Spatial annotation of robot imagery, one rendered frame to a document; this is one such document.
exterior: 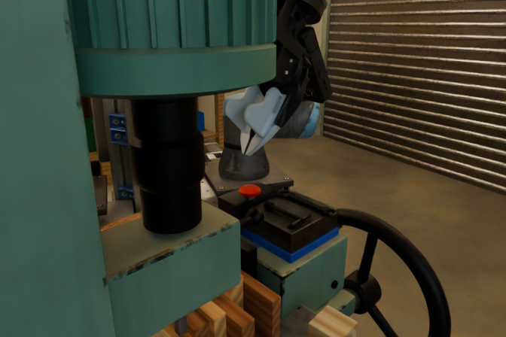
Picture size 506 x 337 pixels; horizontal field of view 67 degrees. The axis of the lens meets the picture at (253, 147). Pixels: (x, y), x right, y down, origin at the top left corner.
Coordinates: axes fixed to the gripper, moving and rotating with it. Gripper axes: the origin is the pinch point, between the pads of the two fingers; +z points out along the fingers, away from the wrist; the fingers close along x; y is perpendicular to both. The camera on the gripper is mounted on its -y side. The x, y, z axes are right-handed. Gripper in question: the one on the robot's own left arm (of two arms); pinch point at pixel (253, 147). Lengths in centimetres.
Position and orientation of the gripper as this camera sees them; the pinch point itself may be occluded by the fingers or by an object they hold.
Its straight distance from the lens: 50.6
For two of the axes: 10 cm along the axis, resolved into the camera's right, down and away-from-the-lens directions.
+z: -3.7, 9.3, -0.5
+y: -6.3, -2.9, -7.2
